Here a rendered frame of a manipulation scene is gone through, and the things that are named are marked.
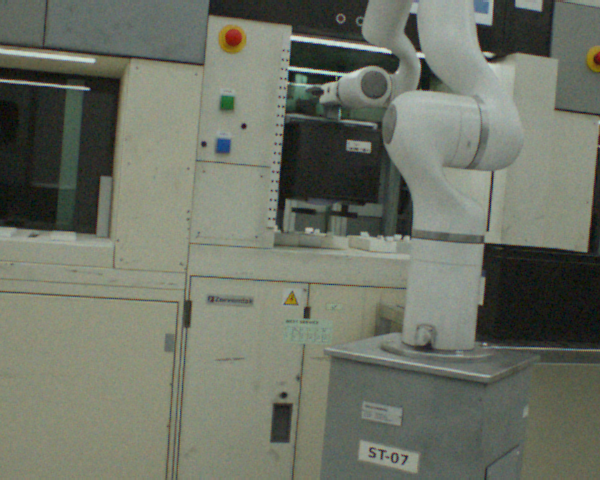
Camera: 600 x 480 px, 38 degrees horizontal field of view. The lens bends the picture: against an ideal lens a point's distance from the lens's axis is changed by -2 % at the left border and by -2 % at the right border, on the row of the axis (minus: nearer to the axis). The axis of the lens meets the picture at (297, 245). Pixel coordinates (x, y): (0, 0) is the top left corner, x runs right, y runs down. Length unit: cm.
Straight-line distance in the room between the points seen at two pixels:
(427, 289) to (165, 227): 81
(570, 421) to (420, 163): 124
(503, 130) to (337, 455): 58
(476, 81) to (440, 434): 58
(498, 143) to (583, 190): 99
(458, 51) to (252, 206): 77
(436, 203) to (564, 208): 100
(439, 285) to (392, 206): 166
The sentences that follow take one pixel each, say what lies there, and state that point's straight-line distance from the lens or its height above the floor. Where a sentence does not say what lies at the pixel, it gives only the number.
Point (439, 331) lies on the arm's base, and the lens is 143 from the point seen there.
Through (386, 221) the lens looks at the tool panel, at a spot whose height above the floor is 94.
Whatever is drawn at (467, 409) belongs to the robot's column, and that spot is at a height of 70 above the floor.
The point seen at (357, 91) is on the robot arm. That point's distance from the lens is 193.
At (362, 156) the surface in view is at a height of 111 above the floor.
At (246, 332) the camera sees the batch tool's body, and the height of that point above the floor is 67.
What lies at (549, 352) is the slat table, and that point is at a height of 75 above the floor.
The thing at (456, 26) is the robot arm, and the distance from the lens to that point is 153.
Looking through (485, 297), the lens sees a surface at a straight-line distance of 177.
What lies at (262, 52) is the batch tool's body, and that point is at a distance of 211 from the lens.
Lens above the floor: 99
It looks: 3 degrees down
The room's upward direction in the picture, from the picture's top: 5 degrees clockwise
